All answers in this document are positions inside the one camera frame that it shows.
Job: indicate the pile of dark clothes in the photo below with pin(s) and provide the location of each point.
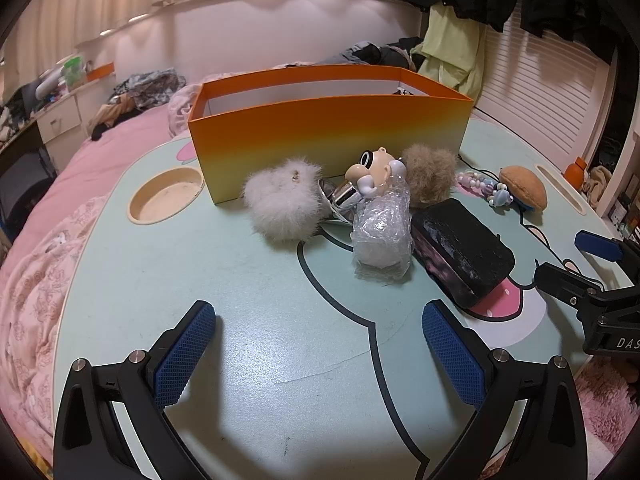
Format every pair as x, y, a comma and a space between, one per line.
375, 52

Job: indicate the shiny silver trinket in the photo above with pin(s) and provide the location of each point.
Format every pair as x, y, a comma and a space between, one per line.
342, 199

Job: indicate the pink bedsheet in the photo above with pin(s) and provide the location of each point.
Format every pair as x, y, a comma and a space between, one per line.
95, 170

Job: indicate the big-eyed doll figure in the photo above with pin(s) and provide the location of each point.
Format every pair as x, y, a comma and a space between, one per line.
372, 165

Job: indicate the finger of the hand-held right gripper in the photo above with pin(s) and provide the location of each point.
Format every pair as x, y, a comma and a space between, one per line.
555, 277
597, 245

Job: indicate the white slatted shutter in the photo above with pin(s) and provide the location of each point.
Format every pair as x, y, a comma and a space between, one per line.
545, 95

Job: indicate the orange cardboard box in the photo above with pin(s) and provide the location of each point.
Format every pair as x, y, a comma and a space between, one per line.
325, 125

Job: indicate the black chair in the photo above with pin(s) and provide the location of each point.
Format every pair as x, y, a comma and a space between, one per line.
22, 190

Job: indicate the white desk with drawer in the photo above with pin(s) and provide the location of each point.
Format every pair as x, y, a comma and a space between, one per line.
57, 120

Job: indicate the brown and black clothing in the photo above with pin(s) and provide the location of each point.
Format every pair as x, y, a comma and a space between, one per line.
115, 115

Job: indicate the pink floral quilt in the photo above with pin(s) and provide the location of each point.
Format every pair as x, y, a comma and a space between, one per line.
35, 310

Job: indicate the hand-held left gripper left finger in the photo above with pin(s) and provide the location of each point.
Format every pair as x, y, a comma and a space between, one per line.
182, 355

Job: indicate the leopard patterned clothes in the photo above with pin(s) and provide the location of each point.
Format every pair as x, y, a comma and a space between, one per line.
147, 87

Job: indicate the light green garment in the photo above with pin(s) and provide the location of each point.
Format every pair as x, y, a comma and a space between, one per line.
450, 50

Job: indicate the beige crumpled cloth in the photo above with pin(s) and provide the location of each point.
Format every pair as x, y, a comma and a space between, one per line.
597, 185

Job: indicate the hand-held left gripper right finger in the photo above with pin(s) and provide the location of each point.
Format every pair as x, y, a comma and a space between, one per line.
452, 355

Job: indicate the brown fluffy pompom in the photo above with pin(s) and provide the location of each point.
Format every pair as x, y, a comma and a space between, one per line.
430, 175

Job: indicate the small orange bottle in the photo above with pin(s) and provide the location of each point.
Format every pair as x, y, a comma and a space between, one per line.
576, 172

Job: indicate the bubble wrap packet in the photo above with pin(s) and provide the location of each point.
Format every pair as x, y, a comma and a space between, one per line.
380, 240

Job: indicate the silver curved rail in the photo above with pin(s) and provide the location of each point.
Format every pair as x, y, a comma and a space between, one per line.
250, 2

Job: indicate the black rectangular case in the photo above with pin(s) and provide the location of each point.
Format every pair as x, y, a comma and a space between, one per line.
465, 250

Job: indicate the black hanging garment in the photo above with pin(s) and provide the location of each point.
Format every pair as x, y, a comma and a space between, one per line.
570, 5

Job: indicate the white fluffy pompom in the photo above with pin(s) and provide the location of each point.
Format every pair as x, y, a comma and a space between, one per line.
282, 200

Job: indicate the tan burger plush toy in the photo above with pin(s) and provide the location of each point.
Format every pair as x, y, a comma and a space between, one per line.
525, 182

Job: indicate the green white bottle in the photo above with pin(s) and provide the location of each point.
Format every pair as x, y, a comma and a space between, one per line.
75, 72

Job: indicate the pink shaggy rug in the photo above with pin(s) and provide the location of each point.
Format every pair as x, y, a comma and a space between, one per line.
607, 400

